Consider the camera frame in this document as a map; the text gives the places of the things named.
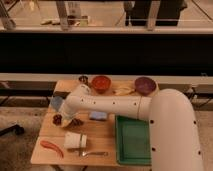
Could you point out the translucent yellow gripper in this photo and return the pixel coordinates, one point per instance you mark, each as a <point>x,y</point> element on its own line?
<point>66,122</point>

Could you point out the dark red grape bunch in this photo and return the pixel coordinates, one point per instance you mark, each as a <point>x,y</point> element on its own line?
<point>58,118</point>

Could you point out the white plastic cup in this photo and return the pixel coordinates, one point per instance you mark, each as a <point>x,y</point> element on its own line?
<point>75,140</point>

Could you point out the orange carrot toy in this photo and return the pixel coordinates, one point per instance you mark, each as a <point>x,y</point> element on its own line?
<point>49,145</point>

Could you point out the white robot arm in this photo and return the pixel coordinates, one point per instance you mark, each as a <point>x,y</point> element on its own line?
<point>174,139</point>

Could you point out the blue plastic cup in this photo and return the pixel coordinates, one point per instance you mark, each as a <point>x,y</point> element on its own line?
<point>56,102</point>

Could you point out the wooden table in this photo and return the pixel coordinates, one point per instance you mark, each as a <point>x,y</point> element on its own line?
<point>100,137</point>

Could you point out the black rectangular block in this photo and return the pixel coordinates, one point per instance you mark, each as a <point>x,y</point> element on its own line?
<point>60,94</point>

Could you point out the silver metal fork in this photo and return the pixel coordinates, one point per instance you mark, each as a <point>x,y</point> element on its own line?
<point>84,154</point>

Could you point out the red bowl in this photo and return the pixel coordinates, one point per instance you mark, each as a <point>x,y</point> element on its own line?
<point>101,84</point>

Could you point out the yellow banana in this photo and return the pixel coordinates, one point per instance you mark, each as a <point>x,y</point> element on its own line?
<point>122,91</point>

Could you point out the green plastic tray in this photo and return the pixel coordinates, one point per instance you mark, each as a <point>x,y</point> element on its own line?
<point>132,141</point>

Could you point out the purple bowl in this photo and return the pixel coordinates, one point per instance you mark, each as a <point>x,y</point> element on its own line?
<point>145,85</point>

